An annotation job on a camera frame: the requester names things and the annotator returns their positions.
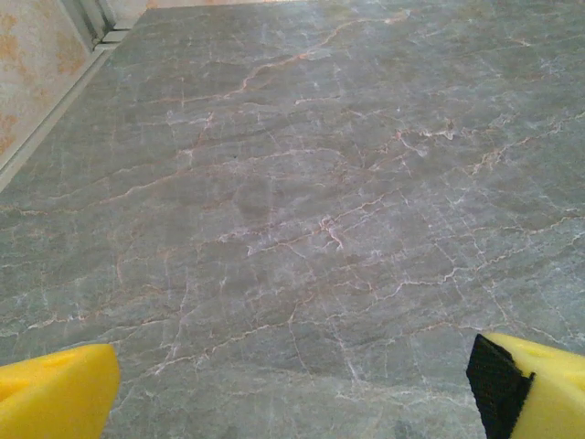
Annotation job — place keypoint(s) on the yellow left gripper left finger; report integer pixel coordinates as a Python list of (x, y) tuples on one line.
[(50, 398)]

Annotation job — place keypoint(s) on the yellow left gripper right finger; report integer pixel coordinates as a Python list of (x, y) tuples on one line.
[(539, 393)]

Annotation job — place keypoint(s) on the aluminium table side rail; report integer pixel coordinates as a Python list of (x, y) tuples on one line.
[(50, 115)]

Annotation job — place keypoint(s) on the aluminium frame post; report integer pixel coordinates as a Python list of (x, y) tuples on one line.
[(98, 18)]

